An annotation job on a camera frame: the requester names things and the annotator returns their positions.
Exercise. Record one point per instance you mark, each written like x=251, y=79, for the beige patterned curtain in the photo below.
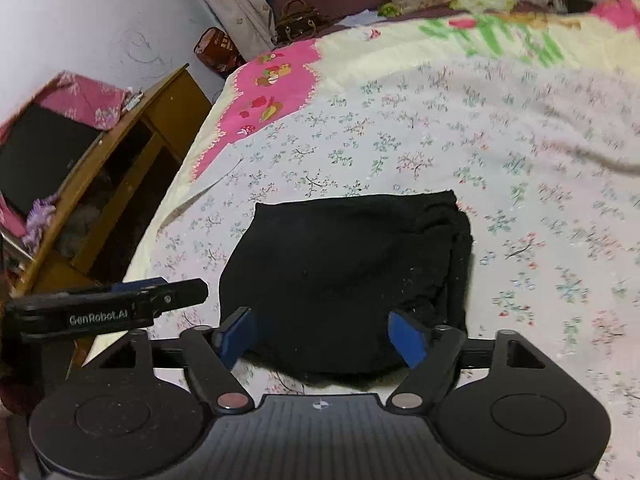
x=230, y=0

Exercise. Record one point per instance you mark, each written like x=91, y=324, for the black laptop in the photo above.
x=45, y=155

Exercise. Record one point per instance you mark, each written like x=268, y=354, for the pile of dark clothes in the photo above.
x=90, y=225

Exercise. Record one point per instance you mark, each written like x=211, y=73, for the wooden cabinet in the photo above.
x=165, y=110

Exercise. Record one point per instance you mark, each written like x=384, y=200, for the red bag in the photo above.
x=215, y=47

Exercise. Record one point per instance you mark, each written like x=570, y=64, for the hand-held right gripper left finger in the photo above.
x=235, y=337

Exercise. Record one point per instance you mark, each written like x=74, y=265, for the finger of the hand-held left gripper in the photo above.
x=135, y=285
x=180, y=293

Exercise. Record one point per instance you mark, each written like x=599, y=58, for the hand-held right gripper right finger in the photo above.
x=407, y=340

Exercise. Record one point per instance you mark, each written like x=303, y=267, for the pale blue cloth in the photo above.
x=360, y=19

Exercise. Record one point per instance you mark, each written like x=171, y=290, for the black pants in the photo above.
x=340, y=270

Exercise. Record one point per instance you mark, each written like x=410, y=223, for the small green item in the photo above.
x=389, y=9

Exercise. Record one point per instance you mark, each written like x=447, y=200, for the purple cloth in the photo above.
x=40, y=220

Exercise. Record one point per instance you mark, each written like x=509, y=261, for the cream pink cartoon quilt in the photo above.
x=280, y=75

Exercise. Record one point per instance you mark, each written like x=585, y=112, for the brown handbag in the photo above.
x=297, y=22

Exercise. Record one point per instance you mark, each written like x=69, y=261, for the pink floral cloth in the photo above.
x=85, y=95

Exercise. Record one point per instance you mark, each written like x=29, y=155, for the white floral bedsheet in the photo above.
x=525, y=210

